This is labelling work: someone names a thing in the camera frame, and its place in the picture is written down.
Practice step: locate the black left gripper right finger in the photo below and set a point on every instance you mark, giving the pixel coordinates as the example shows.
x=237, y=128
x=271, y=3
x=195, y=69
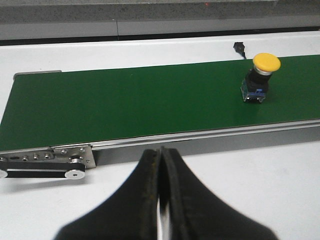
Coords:
x=190, y=211

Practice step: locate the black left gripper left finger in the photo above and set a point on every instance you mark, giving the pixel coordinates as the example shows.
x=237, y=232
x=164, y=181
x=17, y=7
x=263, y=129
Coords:
x=129, y=214

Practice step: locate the silver small drive pulley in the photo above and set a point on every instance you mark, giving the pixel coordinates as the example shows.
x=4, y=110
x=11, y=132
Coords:
x=74, y=174

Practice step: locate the black timing drive belt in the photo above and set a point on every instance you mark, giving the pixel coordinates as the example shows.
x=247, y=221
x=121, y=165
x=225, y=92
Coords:
x=39, y=169

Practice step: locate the silver large drive pulley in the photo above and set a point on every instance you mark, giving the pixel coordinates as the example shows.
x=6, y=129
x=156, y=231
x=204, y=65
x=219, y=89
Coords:
x=3, y=174

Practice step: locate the green conveyor belt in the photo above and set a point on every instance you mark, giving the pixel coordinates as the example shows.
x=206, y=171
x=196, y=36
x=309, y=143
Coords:
x=59, y=108

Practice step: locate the black sensor block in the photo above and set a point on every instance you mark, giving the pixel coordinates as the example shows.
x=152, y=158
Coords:
x=239, y=47

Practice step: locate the grey stone countertop shelf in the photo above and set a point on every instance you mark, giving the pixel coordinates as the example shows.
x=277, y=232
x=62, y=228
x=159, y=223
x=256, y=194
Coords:
x=59, y=11

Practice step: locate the steel conveyor motor end bracket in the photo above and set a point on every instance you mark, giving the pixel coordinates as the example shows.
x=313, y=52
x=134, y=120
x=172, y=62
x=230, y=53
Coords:
x=55, y=154

